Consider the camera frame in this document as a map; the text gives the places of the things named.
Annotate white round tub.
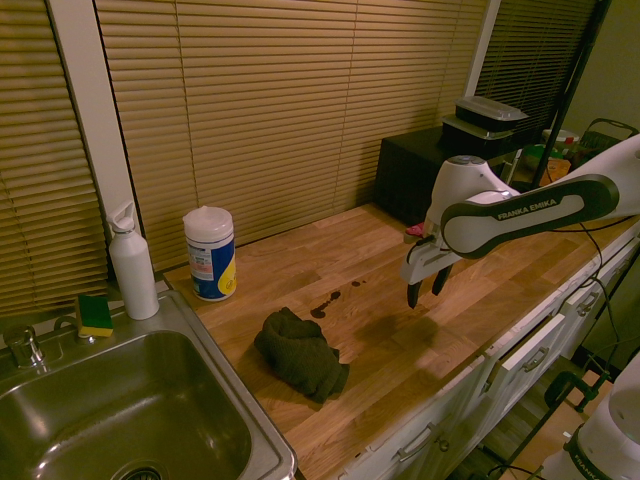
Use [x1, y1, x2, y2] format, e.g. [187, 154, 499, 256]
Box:
[541, 128, 582, 152]

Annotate black wire rack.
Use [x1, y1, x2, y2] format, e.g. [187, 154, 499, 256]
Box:
[581, 117, 640, 153]

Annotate black camera stand pole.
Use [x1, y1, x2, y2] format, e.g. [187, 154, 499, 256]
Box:
[528, 0, 614, 191]

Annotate black food container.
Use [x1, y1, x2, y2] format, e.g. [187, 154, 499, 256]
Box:
[440, 114, 517, 152]

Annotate metal handle of open drawer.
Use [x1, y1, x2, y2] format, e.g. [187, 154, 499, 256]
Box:
[521, 346, 551, 373]

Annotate dark liquid spill puddle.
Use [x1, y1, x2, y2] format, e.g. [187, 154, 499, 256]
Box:
[309, 289, 344, 322]

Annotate black orange clamp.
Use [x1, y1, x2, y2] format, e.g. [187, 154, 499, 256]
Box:
[543, 368, 615, 415]

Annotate orange packet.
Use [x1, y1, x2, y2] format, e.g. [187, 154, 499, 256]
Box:
[546, 156, 572, 184]

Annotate green yellow sponge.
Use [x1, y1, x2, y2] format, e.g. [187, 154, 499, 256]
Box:
[75, 293, 115, 340]

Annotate black steel microwave oven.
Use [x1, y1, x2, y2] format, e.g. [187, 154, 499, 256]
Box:
[374, 127, 524, 228]

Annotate chrome sink faucet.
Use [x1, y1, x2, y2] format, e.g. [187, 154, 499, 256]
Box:
[2, 314, 76, 372]

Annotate green packet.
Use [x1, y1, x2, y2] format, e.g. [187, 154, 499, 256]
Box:
[520, 143, 552, 172]

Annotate dark cloth towel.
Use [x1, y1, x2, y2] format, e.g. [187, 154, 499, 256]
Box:
[253, 306, 352, 404]

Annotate black container with clear lid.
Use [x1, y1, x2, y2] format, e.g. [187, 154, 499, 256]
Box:
[453, 95, 531, 133]

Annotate narrow tan window blind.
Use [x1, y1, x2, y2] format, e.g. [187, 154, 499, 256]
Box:
[0, 0, 110, 317]

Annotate wide tan window blind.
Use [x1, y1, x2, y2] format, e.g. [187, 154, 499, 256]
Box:
[93, 0, 490, 272]

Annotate metal drawer bar handle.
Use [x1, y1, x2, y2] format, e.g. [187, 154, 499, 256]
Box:
[396, 422, 437, 462]
[574, 291, 601, 317]

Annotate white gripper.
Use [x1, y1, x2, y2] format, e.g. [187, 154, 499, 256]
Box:
[399, 233, 459, 309]

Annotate stainless steel sink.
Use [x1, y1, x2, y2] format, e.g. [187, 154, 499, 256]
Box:
[0, 289, 300, 480]

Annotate dark window blind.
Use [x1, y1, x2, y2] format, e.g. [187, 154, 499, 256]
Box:
[473, 0, 602, 147]

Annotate white cup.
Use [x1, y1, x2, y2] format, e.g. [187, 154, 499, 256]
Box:
[105, 200, 161, 322]

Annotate white open drawer front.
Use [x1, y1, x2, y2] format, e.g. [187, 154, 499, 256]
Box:
[498, 311, 570, 372]

